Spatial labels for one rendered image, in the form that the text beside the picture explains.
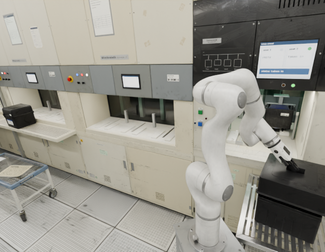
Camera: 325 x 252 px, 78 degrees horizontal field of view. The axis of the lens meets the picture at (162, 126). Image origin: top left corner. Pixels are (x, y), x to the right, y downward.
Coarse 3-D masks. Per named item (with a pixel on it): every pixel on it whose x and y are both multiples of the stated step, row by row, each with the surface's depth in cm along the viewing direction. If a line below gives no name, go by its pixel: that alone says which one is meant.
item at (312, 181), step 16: (272, 160) 114; (272, 176) 101; (288, 176) 100; (304, 176) 99; (320, 176) 99; (256, 192) 105; (272, 192) 100; (288, 192) 95; (304, 192) 91; (320, 192) 89; (304, 208) 93; (320, 208) 89
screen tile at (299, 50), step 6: (288, 48) 114; (294, 48) 113; (300, 48) 112; (306, 48) 111; (312, 48) 109; (288, 54) 116; (306, 54) 112; (288, 60) 117; (294, 60) 115; (300, 60) 114; (306, 60) 113
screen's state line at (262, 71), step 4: (260, 68) 125; (264, 68) 124; (268, 68) 123; (272, 68) 122; (276, 68) 121; (280, 68) 120; (284, 68) 119; (288, 68) 118; (292, 68) 117; (296, 68) 116; (300, 68) 115; (304, 68) 114; (308, 68) 113; (260, 72) 126; (264, 72) 125; (268, 72) 124; (272, 72) 123; (276, 72) 122; (280, 72) 121; (284, 72) 120; (288, 72) 119; (292, 72) 118; (296, 72) 117; (300, 72) 116; (304, 72) 115
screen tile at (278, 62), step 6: (264, 48) 120; (270, 48) 119; (276, 48) 117; (264, 54) 121; (270, 54) 120; (276, 54) 118; (282, 54) 117; (264, 60) 122; (270, 60) 121; (276, 60) 119; (282, 60) 118
